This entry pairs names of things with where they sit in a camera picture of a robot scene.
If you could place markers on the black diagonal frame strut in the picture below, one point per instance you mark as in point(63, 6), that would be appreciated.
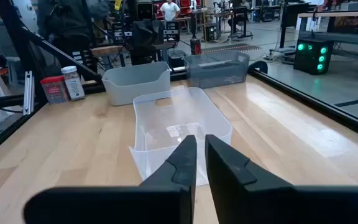
point(57, 56)

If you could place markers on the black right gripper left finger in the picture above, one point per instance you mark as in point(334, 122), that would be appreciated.
point(166, 202)

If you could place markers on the clear plastic bin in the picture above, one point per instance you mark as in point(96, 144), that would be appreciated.
point(141, 161)

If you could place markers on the black computer tower green lights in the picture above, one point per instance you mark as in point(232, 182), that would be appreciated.
point(309, 62)

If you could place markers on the person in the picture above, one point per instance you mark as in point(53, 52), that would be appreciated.
point(170, 11)
point(67, 25)

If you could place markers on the grey mesh plastic bin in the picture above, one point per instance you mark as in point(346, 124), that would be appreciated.
point(216, 77)

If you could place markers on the black labelled control box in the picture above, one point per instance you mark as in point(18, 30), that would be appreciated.
point(171, 31)

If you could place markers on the silver aluminium extrusion piece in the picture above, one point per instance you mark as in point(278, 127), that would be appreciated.
point(29, 93)

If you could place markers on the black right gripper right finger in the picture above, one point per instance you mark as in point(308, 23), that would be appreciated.
point(259, 202)

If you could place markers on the wooden workbench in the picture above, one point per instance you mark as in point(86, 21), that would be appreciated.
point(110, 49)

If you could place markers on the white plastic bin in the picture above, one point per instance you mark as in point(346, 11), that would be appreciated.
point(135, 90)

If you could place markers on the glass spice jar white lid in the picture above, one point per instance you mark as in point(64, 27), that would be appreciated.
point(73, 85)

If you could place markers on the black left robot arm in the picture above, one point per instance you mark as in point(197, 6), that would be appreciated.
point(146, 40)

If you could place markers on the red cylinder canister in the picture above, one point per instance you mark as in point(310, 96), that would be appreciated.
point(195, 46)

